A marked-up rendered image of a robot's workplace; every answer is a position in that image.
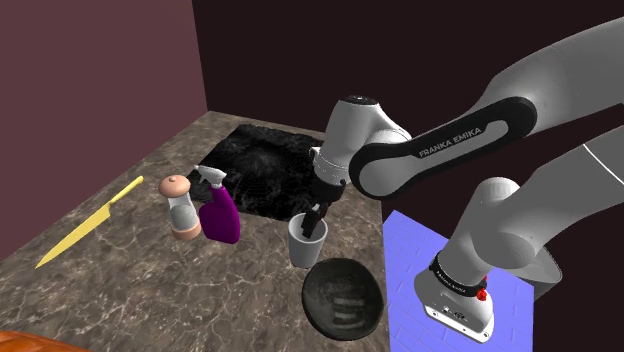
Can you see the grey cup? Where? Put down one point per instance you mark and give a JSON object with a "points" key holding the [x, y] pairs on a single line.
{"points": [[304, 251]]}

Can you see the blue brick-patterned robot stand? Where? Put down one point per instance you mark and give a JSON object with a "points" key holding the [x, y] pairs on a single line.
{"points": [[409, 278]]}

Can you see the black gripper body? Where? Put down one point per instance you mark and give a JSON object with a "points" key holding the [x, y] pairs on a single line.
{"points": [[328, 190]]}

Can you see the yellow knife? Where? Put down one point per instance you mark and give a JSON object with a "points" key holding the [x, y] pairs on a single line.
{"points": [[83, 229]]}

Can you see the black bowl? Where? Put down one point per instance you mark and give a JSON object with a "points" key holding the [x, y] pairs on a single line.
{"points": [[341, 300]]}

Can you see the purple spray bottle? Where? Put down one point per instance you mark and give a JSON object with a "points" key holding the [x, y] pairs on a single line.
{"points": [[222, 219]]}

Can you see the orange wooden furniture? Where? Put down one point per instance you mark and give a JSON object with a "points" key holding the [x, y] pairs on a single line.
{"points": [[29, 342]]}

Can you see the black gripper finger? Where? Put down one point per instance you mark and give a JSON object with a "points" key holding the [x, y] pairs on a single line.
{"points": [[312, 222]]}

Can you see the tan pepper mill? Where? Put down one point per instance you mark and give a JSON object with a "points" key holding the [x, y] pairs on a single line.
{"points": [[181, 209]]}

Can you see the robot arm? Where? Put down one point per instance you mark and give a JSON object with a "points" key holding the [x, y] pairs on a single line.
{"points": [[560, 83]]}

